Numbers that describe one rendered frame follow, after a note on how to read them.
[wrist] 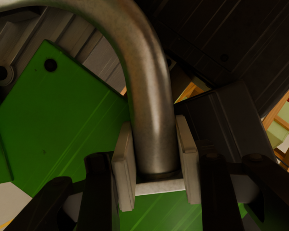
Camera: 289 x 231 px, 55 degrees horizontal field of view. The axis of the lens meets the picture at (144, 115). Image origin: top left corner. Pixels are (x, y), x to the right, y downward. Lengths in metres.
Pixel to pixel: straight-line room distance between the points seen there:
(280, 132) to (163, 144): 3.36
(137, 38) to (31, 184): 0.15
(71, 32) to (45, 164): 0.11
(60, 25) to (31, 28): 0.02
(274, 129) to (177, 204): 3.29
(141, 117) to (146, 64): 0.03
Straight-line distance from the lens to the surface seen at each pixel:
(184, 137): 0.16
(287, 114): 3.75
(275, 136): 3.46
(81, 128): 0.23
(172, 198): 0.23
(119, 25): 0.18
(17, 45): 0.26
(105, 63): 0.72
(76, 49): 0.24
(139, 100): 0.17
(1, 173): 0.26
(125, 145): 0.16
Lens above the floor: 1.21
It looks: 13 degrees down
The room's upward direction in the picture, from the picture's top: 130 degrees clockwise
